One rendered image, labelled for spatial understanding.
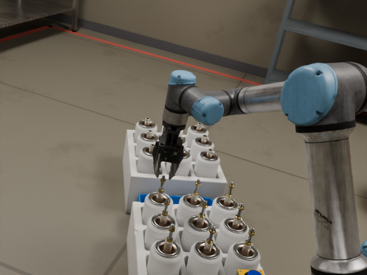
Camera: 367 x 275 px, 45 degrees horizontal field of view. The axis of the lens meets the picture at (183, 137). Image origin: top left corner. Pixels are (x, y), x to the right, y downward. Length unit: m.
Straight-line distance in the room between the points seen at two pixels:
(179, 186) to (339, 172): 0.95
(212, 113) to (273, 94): 0.17
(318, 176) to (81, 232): 1.03
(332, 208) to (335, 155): 0.10
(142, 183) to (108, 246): 0.27
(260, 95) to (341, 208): 0.39
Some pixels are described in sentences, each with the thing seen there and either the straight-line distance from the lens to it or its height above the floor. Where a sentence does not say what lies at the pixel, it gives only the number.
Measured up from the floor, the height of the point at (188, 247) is 0.18.
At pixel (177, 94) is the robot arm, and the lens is 1.22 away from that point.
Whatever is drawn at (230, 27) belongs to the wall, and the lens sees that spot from 3.76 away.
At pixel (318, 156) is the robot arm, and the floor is 0.73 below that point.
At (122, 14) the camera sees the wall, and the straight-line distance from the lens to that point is 4.06.
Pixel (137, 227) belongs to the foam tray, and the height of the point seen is 0.18.
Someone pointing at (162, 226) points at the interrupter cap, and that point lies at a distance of 1.36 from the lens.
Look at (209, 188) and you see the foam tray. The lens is 1.78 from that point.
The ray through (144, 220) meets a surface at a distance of 1.49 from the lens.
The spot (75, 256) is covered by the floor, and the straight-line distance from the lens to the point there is 1.60.
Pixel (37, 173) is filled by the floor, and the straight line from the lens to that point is 2.00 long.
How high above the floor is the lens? 1.10
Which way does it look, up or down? 27 degrees down
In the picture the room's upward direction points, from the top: 12 degrees clockwise
